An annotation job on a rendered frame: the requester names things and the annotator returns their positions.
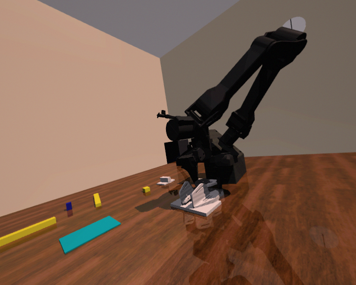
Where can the teal rectangular plate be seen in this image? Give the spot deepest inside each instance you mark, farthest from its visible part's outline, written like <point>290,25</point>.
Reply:
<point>80,237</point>

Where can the pink trapezoid plate with holes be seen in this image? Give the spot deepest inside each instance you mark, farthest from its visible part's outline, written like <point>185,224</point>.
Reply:
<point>220,192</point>

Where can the yellow flat bar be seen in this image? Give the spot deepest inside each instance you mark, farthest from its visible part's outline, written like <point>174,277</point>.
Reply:
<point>97,200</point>

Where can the small blue cube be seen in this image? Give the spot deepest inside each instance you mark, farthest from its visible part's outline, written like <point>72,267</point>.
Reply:
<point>69,206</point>

